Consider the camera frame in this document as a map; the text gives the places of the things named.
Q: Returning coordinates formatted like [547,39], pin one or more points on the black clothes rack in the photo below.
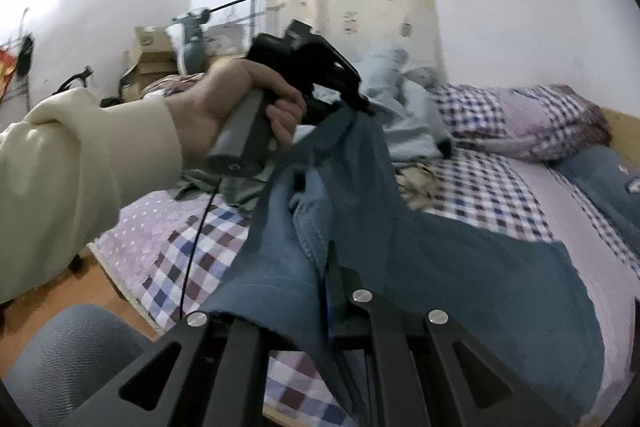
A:
[235,1]

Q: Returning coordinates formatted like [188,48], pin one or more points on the red wall poster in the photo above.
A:
[5,72]

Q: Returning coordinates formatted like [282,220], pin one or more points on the grey-green shirt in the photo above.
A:
[200,187]

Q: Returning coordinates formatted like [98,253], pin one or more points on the teal blue shirt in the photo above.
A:
[450,282]

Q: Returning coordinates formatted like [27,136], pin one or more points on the cardboard box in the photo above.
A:
[150,47]

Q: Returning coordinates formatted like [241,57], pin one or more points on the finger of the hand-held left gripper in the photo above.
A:
[356,94]

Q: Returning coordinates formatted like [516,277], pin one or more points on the checked bed sheet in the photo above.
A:
[500,187]

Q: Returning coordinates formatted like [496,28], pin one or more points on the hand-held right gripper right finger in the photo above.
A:
[334,287]

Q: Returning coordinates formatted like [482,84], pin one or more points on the checked dotted quilt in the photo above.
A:
[525,117]

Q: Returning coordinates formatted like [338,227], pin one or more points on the person's left hand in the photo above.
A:
[215,102]

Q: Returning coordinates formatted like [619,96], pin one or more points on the person's left forearm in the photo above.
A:
[75,182]

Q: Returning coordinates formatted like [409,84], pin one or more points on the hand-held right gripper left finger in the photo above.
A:
[240,357]

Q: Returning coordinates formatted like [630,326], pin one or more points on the beige shirt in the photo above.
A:
[415,182]

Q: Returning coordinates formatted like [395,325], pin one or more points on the grey fabric chair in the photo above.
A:
[65,357]

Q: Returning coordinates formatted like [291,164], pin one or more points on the pink cloth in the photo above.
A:
[170,84]

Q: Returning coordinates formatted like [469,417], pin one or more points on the blue plush pillow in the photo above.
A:
[600,187]

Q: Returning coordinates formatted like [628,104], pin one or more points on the light blue padded jacket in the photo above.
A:
[400,107]

